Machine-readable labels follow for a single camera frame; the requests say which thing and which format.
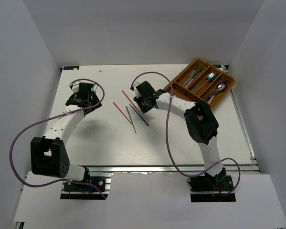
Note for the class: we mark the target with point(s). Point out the iridescent rainbow fork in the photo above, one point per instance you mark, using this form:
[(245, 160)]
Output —
[(209, 77)]

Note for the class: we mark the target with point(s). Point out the orange white chopstick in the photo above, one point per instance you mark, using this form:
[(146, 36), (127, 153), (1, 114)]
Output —
[(130, 100)]

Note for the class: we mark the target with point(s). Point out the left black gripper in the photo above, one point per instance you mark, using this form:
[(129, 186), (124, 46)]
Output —
[(94, 98)]

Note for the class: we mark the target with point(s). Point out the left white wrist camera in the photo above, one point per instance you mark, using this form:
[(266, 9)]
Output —
[(74, 87)]

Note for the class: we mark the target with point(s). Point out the teal chopstick left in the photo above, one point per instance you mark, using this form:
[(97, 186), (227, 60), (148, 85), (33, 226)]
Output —
[(131, 119)]

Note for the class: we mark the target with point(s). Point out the blue label sticker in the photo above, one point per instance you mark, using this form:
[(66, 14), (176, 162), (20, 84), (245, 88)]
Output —
[(71, 68)]

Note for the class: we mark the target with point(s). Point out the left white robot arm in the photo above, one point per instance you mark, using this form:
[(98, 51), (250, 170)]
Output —
[(48, 153)]

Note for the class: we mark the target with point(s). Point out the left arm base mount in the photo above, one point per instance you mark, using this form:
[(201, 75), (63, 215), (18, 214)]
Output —
[(95, 186)]

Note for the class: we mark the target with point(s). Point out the orange chopstick left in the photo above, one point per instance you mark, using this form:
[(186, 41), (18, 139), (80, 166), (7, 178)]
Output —
[(119, 109)]

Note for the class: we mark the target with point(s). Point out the silver spoon pink handle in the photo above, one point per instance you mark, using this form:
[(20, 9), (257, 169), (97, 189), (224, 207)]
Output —
[(207, 97)]

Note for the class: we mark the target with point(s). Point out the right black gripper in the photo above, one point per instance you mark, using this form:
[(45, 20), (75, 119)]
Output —
[(144, 110)]

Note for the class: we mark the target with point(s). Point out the silver patterned table knife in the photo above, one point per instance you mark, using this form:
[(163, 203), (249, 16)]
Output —
[(194, 73)]

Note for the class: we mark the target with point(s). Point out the teal chopstick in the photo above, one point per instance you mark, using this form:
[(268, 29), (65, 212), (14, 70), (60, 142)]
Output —
[(131, 119), (141, 117)]

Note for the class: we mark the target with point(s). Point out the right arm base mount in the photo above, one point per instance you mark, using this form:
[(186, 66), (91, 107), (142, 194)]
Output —
[(203, 191)]

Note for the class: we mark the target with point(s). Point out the orange wicker cutlery tray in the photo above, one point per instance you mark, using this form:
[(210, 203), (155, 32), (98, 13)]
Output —
[(201, 81)]

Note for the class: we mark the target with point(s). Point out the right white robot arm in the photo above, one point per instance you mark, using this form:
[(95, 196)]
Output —
[(200, 122)]

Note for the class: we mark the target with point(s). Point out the teal chopstick right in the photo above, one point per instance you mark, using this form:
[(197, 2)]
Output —
[(141, 117)]

